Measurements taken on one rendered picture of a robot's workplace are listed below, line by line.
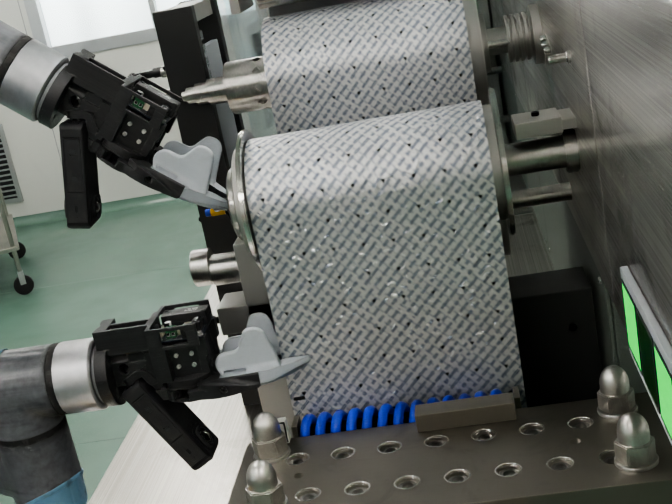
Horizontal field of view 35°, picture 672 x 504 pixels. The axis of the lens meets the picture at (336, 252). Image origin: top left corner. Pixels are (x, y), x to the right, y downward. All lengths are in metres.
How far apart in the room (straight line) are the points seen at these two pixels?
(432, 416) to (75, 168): 0.44
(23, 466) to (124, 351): 0.17
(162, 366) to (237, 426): 0.38
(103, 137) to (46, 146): 6.04
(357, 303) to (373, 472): 0.17
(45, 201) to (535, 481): 6.44
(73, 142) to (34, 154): 6.06
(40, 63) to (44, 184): 6.10
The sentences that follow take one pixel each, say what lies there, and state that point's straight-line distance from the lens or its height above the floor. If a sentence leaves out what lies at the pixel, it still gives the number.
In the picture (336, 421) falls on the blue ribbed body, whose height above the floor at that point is 1.04.
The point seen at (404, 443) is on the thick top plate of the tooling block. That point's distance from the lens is 1.02.
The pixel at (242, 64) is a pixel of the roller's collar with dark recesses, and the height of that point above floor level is 1.36.
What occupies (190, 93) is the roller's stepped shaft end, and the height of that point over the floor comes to 1.34.
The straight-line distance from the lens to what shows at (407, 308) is 1.04.
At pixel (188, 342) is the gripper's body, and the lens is 1.05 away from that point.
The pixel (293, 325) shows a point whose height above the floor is 1.13.
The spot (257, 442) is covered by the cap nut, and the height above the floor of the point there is 1.05.
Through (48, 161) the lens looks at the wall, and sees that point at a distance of 7.15.
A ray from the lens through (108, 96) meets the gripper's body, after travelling 1.10.
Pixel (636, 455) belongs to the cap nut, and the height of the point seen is 1.04.
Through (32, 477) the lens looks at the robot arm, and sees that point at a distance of 1.16.
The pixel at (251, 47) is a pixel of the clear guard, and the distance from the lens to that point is 2.05.
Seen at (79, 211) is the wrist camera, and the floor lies 1.27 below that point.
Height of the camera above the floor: 1.50
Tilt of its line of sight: 17 degrees down
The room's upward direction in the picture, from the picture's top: 11 degrees counter-clockwise
